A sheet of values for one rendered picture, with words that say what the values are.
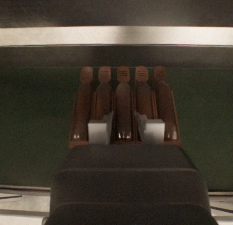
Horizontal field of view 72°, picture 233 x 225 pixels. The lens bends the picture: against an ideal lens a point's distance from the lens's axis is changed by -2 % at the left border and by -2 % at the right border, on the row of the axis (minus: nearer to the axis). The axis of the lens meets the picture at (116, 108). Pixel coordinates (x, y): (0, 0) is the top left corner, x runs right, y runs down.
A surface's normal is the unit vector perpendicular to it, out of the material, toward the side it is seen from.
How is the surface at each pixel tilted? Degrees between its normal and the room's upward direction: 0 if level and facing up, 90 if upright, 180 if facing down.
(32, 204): 0
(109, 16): 90
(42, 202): 0
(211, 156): 2
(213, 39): 55
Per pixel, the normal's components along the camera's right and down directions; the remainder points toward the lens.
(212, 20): -0.03, 0.90
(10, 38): -0.04, 0.49
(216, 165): -0.03, -0.44
